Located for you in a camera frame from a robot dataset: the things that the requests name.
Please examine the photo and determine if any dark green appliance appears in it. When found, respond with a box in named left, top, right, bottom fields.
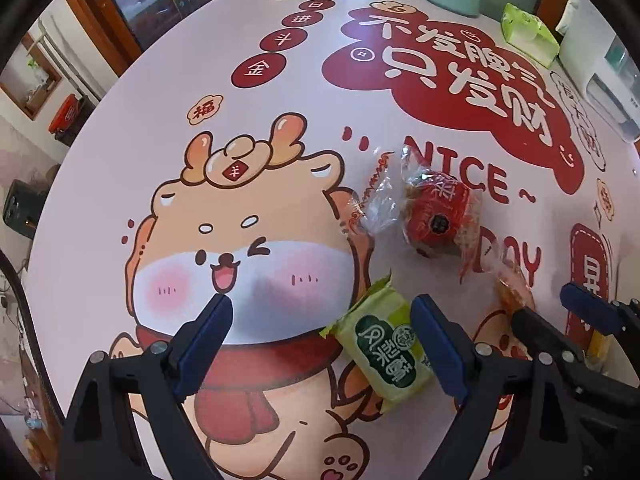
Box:
left=2, top=179, right=42, bottom=238

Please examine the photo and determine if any green tissue pack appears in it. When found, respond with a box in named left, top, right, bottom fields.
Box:
left=500, top=2, right=561, bottom=72

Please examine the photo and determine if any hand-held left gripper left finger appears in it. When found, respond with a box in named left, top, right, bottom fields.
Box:
left=55, top=293, right=235, bottom=480

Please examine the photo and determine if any white countertop appliance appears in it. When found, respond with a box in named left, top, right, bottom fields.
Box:
left=557, top=0, right=640, bottom=143

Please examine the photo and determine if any wooden frame shelf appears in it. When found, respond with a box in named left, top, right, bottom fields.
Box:
left=0, top=30, right=63, bottom=121

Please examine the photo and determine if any red plastic crate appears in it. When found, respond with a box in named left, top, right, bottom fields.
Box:
left=49, top=94, right=85, bottom=135

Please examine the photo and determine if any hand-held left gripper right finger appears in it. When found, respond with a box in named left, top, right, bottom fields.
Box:
left=410, top=293, right=586, bottom=480

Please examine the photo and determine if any red round pastry packet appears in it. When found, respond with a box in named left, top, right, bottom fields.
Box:
left=347, top=142, right=503, bottom=283

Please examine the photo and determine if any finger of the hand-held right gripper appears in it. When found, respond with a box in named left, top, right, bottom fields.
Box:
left=559, top=282, right=640, bottom=336
left=510, top=307, right=589, bottom=399

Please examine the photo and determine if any cartoon printed table cover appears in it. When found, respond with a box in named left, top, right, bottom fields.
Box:
left=30, top=0, right=640, bottom=480

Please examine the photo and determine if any green pastry packet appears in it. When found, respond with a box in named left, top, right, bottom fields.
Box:
left=319, top=271, right=437, bottom=417

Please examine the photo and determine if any orange pastry packet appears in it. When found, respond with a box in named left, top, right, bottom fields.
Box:
left=492, top=262, right=540, bottom=321

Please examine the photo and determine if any glass door wooden cabinet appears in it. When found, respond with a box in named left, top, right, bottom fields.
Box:
left=62, top=0, right=261, bottom=73

